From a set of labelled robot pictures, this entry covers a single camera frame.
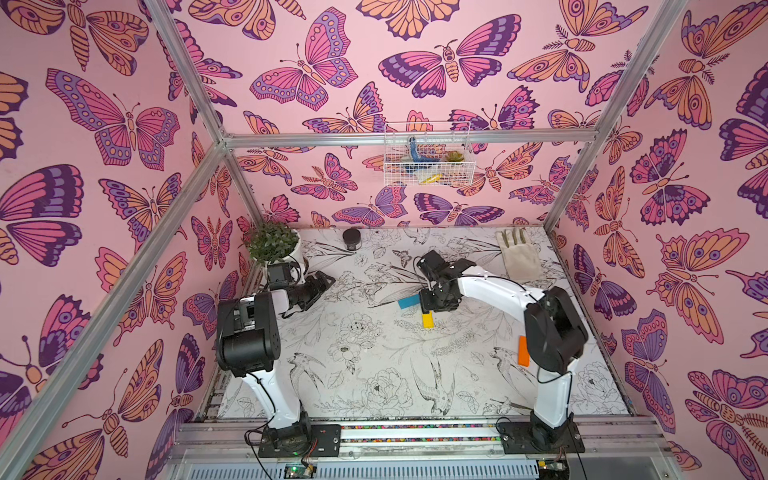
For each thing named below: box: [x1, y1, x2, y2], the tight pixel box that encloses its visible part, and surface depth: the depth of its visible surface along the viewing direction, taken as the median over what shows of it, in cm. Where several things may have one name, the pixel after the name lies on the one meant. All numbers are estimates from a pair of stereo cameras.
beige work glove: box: [496, 228, 545, 284], surface depth 112 cm
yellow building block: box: [421, 310, 435, 329], surface depth 96 cm
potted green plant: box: [248, 221, 300, 265], surface depth 95 cm
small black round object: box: [343, 228, 362, 251], surface depth 115 cm
